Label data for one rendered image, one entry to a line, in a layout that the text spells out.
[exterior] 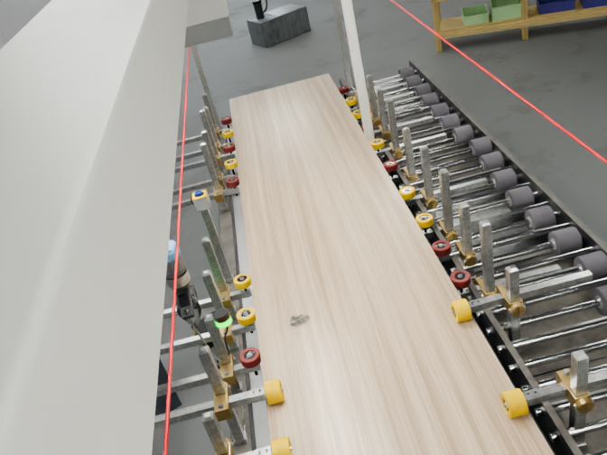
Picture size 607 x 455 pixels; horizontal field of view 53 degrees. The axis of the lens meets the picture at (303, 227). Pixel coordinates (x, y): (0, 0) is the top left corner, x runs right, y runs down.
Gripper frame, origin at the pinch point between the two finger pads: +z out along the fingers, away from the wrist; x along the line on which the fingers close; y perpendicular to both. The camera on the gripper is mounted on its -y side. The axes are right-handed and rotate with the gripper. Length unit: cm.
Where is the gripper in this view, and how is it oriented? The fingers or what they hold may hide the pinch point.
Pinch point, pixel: (195, 324)
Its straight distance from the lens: 245.8
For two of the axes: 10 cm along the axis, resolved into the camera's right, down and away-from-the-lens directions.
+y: -1.4, -5.2, 8.4
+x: -9.7, 2.6, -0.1
